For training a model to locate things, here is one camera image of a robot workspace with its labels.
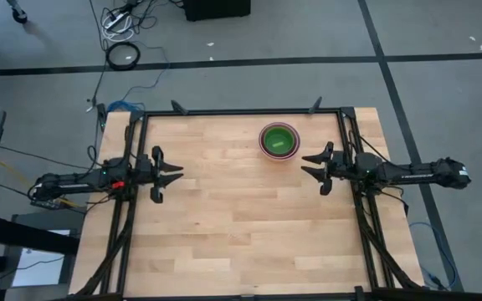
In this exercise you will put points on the black chair caster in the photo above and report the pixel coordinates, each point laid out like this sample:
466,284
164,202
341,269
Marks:
18,16

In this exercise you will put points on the white power strip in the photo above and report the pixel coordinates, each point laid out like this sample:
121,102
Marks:
114,21

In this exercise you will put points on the green and pink bowls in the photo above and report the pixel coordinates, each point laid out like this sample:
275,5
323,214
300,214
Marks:
279,158

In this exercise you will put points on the black desk beam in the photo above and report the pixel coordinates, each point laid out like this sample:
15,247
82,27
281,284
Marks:
15,234

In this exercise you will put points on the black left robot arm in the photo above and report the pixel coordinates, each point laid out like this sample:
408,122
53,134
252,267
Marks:
73,182

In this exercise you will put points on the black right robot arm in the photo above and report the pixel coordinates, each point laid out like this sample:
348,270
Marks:
416,172

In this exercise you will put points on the grey side cart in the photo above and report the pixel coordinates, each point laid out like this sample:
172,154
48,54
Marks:
40,267

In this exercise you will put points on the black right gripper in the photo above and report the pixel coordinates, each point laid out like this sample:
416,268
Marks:
340,165

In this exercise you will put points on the black frame clamp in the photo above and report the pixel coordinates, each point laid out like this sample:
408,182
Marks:
315,105
179,108

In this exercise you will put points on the black box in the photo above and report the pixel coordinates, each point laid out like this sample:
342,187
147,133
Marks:
216,9

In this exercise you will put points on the black aluminium table frame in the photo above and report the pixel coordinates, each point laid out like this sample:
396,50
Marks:
245,112

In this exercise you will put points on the green plastic bowl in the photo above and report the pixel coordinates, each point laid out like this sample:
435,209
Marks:
274,136

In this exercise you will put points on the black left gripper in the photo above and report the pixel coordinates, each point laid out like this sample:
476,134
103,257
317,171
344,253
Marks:
145,171

